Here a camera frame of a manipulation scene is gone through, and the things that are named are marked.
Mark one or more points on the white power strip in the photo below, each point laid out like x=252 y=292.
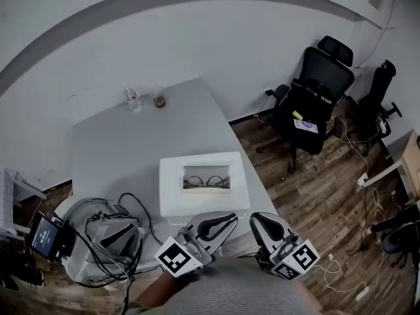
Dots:
x=362 y=180
x=362 y=294

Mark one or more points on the black wall adapter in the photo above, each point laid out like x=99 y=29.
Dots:
x=269 y=92

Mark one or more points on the purple and white packet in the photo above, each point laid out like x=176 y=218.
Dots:
x=306 y=125

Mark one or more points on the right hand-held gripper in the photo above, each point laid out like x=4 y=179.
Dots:
x=300 y=258

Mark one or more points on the black tilted office chair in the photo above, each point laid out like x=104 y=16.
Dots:
x=400 y=238

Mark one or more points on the small yellow item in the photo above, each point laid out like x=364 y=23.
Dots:
x=297 y=113

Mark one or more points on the light wooden side table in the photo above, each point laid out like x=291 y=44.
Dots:
x=414 y=156

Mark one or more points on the clear plastic water bottle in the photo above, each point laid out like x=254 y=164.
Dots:
x=132 y=98

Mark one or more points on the clear cup with drink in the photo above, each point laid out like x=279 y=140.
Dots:
x=159 y=98

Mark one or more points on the black high-back office chair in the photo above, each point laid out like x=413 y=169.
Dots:
x=382 y=90

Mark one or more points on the black lumbar cushion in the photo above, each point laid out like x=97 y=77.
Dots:
x=311 y=92

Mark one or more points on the black tablet screen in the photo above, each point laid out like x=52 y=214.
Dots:
x=46 y=238

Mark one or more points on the white perforated storage basket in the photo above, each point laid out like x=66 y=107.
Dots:
x=170 y=189

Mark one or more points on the person's left forearm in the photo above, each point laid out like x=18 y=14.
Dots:
x=160 y=290

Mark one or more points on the black mesh office chair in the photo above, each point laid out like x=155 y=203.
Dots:
x=325 y=71

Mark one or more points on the eyeglasses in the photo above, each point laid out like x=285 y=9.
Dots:
x=206 y=181

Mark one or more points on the person's grey striped shirt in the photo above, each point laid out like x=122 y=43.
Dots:
x=236 y=290

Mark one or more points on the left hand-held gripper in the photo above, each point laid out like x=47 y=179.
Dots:
x=174 y=258

